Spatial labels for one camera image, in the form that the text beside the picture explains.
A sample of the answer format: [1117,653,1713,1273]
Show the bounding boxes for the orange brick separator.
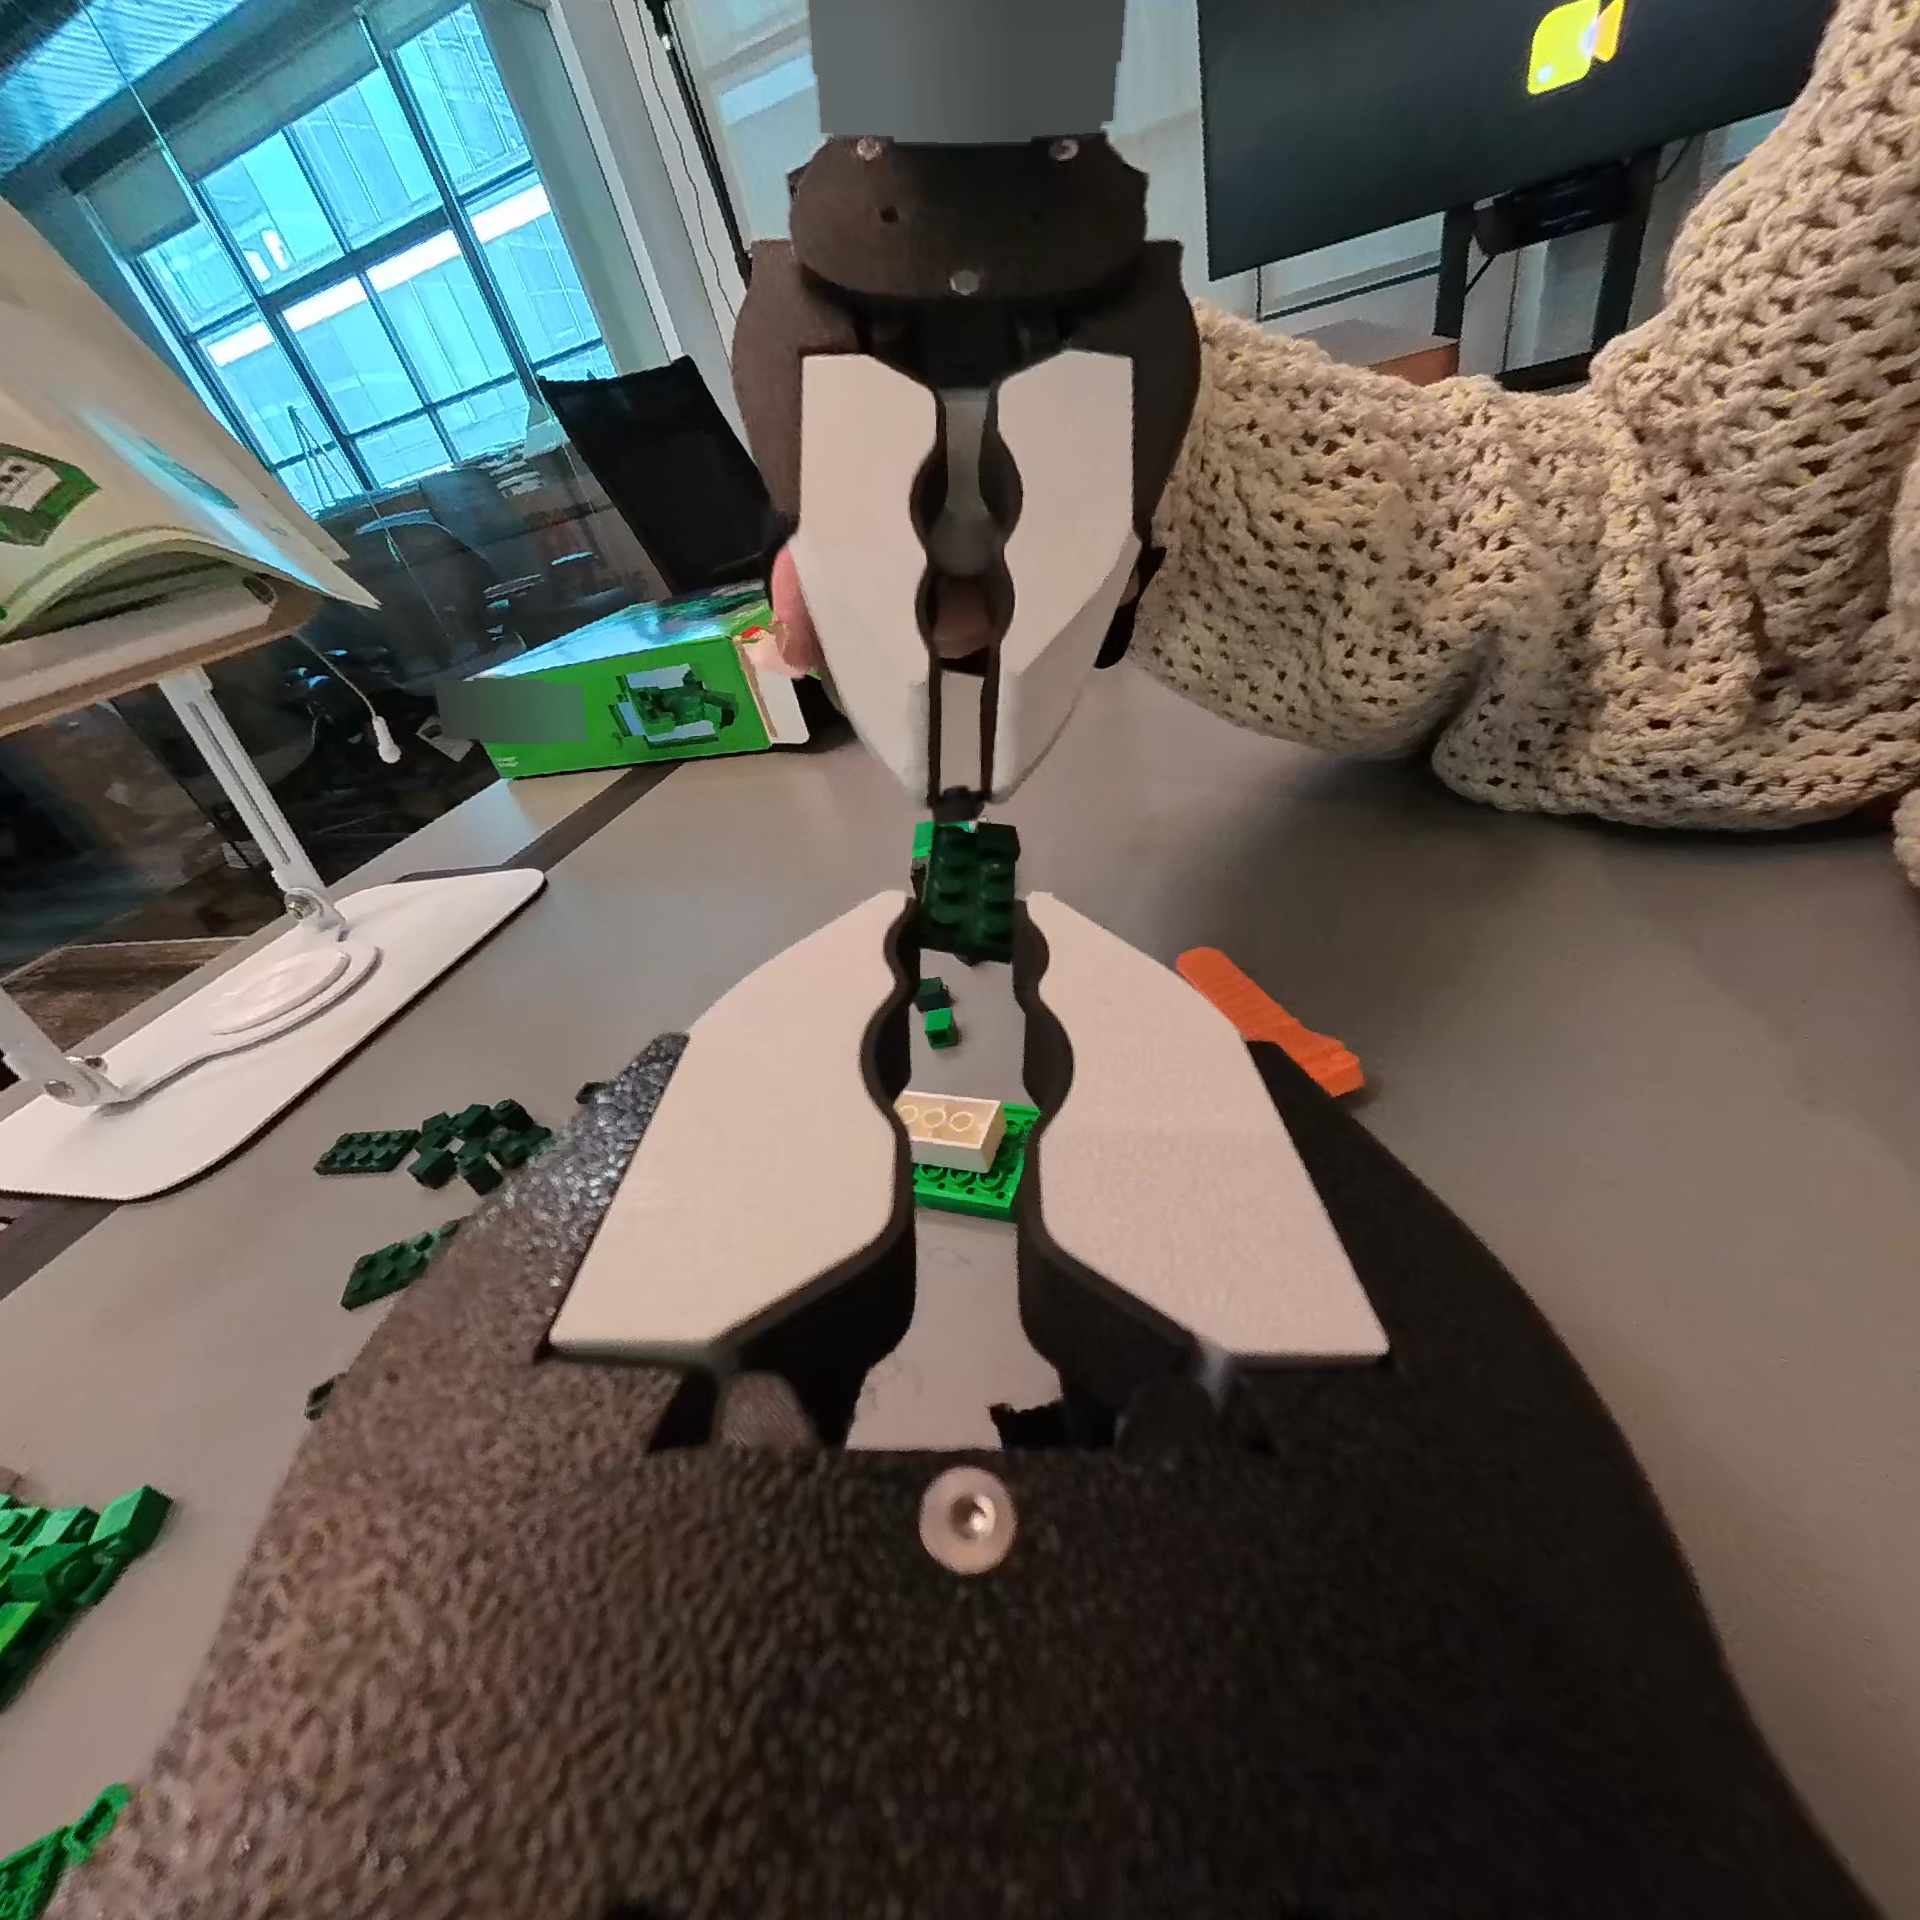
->
[1169,944,1372,1102]

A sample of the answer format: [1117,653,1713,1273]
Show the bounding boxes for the dark green lego brick stack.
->
[906,818,1029,969]

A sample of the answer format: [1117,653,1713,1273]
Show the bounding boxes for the scattered dark green lego pieces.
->
[315,1093,608,1306]

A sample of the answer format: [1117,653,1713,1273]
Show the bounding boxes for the white hanging cable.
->
[289,626,409,774]

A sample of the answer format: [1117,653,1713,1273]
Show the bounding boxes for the dark monitor screen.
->
[1195,0,1839,280]

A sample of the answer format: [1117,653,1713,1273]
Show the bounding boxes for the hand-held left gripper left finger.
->
[548,889,922,1385]

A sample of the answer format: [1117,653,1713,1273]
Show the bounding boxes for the pile of bright green lego pieces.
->
[0,1487,175,1920]

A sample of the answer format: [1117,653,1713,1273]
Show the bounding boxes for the green lego base, tan brick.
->
[890,1088,1048,1224]

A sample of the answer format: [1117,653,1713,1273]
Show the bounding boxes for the white round-cornered base plate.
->
[0,613,548,1207]

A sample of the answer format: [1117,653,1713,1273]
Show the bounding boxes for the lego instruction booklet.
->
[0,195,381,653]

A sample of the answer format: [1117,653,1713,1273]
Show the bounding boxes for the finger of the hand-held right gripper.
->
[972,360,1157,791]
[793,360,972,791]

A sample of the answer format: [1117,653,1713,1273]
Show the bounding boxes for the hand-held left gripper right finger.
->
[1009,889,1386,1391]

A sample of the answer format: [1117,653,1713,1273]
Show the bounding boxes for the black monitor stand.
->
[1441,166,1656,346]

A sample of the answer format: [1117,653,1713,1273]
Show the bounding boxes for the green lego box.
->
[443,584,819,777]

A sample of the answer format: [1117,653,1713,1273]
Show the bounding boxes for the person's right forearm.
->
[1144,0,1920,882]

